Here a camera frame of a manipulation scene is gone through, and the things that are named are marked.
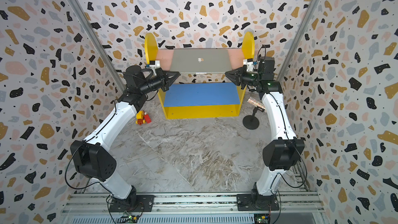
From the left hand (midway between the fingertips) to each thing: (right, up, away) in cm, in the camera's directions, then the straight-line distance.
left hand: (180, 73), depth 69 cm
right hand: (+21, 0, +3) cm, 21 cm away
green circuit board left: (-24, -67, +2) cm, 72 cm away
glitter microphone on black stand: (+42, -25, +35) cm, 60 cm away
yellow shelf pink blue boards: (+6, -11, +30) cm, 33 cm away
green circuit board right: (+37, -67, +2) cm, 77 cm away
